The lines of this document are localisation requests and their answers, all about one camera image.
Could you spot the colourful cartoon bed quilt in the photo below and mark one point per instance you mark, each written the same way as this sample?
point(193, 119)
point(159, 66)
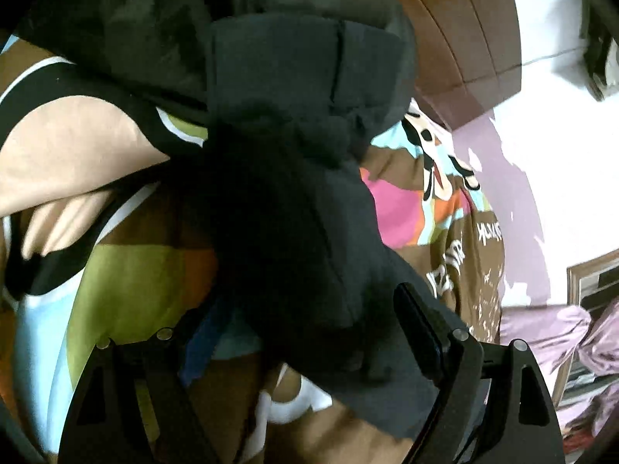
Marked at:
point(104, 250)

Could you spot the pink curtain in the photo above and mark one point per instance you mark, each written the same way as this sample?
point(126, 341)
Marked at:
point(586, 417)
point(553, 333)

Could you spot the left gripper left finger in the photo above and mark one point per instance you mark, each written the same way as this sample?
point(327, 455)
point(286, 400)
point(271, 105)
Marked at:
point(132, 402)

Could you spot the left pink curtain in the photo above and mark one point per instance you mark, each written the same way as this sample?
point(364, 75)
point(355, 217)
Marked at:
point(553, 333)

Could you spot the large black jacket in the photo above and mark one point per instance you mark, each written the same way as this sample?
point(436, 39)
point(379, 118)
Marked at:
point(259, 112)

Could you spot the brown wooden headboard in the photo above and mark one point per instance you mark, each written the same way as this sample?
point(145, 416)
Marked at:
point(469, 57)

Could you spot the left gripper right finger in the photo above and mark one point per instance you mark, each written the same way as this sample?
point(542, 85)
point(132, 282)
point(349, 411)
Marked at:
point(492, 406)

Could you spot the right pink curtain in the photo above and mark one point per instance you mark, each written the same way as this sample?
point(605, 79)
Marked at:
point(586, 417)

